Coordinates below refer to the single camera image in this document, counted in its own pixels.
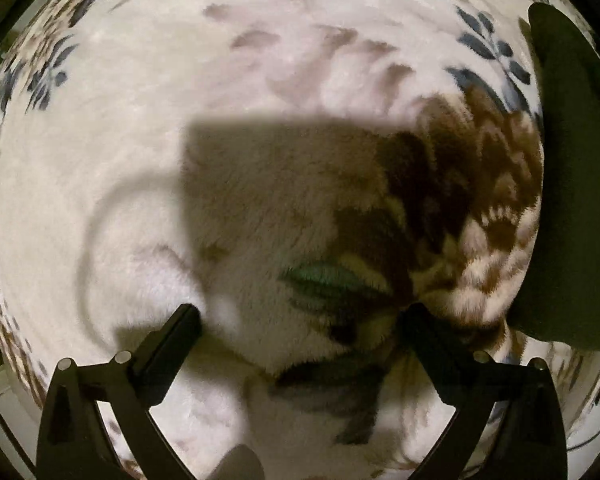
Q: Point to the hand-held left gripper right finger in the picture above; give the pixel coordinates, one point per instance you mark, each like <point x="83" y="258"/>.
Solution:
<point x="430" y="347"/>

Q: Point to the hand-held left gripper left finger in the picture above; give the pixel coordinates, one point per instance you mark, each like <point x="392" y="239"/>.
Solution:
<point x="172" y="347"/>

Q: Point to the dark green cloth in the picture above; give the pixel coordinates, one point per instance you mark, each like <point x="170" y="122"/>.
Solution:
<point x="575" y="200"/>

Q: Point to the floral bed blanket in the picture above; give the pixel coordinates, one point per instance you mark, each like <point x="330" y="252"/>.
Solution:
<point x="230" y="110"/>

